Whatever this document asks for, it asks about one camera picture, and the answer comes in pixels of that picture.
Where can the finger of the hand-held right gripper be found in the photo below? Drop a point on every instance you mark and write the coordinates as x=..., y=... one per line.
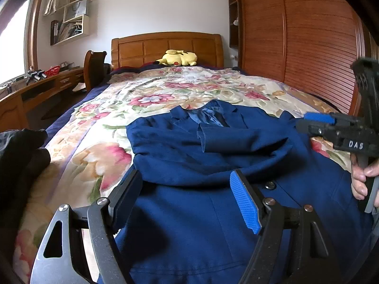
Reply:
x=316, y=129
x=319, y=117

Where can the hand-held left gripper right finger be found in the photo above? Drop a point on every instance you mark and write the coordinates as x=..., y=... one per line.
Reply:
x=244, y=198

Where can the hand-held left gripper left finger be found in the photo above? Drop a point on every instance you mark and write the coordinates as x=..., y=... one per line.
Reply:
x=128, y=195

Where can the blue suit jacket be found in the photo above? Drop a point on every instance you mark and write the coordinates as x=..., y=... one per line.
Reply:
x=189, y=213

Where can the person's right hand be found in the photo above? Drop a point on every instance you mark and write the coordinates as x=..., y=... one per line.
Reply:
x=359, y=183

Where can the floral blanket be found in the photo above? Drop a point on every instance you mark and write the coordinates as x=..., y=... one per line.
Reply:
x=97, y=153

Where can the wooden slatted wardrobe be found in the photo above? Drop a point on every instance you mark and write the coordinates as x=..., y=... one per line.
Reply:
x=296, y=35

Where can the black cloth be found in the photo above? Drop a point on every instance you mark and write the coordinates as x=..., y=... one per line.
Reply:
x=20, y=165

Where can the wooden chair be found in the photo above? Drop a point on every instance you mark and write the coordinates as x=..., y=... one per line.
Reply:
x=93, y=71

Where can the wooden desk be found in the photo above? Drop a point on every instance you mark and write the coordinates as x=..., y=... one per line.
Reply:
x=35, y=90

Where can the yellow plush toy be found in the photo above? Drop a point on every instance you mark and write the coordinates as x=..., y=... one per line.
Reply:
x=174, y=57

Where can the red basket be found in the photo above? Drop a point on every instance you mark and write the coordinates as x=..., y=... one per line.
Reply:
x=52, y=71

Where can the wooden bed headboard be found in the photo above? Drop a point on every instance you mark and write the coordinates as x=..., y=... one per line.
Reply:
x=139, y=48

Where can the black tool on desk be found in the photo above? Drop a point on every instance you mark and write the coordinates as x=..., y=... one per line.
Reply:
x=35, y=76

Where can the window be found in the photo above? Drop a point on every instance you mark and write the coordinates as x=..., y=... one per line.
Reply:
x=14, y=44

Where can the white paper bag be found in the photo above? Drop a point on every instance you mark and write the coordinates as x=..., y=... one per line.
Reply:
x=75, y=10

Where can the white wall shelf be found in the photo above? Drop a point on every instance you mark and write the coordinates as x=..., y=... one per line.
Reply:
x=86, y=25

